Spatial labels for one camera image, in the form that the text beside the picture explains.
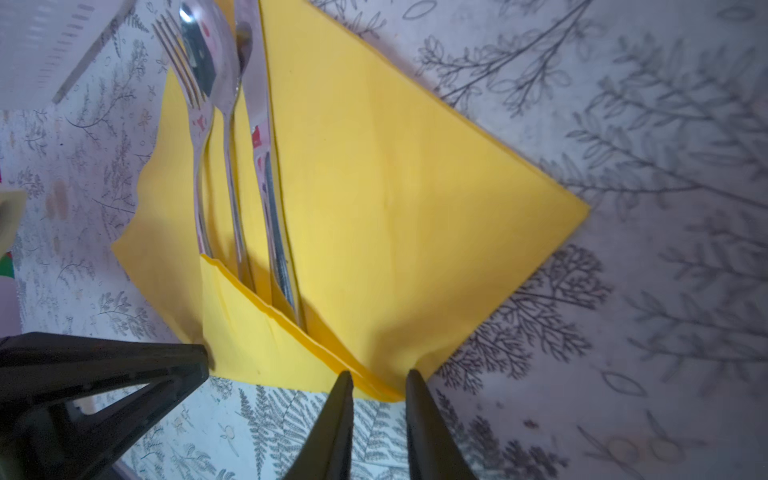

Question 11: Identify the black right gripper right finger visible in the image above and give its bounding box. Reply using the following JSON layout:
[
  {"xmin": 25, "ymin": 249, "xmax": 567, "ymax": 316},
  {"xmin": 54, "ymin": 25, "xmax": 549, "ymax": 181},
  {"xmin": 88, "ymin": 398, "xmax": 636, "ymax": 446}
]
[{"xmin": 406, "ymin": 369, "xmax": 477, "ymax": 480}]

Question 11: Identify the yellow paper napkin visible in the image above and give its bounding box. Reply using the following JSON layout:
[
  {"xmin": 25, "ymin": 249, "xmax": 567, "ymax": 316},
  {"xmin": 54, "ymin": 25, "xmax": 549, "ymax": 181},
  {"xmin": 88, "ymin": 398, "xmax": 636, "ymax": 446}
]
[{"xmin": 112, "ymin": 1, "xmax": 589, "ymax": 402}]

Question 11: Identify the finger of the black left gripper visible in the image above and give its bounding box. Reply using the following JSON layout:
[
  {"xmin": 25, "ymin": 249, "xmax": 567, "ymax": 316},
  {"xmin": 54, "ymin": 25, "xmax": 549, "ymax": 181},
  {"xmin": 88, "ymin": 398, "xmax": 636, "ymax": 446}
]
[{"xmin": 1, "ymin": 332, "xmax": 209, "ymax": 479}]

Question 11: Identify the white perforated plastic basket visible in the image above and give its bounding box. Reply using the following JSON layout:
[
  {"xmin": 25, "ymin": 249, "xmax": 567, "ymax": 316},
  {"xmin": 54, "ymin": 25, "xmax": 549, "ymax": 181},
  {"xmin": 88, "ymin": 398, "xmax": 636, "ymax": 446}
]
[{"xmin": 1, "ymin": 0, "xmax": 134, "ymax": 110}]

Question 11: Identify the silver table knife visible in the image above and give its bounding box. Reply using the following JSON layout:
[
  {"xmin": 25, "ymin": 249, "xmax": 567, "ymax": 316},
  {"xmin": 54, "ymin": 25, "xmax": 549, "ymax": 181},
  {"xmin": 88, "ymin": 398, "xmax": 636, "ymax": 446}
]
[{"xmin": 234, "ymin": 0, "xmax": 306, "ymax": 330}]

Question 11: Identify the silver fork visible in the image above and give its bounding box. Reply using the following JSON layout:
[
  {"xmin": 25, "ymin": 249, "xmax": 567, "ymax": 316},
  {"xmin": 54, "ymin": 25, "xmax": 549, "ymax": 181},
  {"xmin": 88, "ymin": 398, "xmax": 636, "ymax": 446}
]
[{"xmin": 153, "ymin": 9, "xmax": 213, "ymax": 257}]

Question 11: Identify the silver spoon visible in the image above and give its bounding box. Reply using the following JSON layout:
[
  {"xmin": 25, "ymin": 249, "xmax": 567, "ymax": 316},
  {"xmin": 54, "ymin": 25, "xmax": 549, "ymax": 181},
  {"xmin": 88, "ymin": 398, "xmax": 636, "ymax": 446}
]
[{"xmin": 178, "ymin": 1, "xmax": 253, "ymax": 287}]

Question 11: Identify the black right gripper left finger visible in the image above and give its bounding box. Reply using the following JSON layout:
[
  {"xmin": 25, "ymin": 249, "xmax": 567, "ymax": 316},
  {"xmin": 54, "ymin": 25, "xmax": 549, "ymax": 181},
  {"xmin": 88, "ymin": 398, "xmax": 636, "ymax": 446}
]
[{"xmin": 284, "ymin": 371, "xmax": 354, "ymax": 480}]

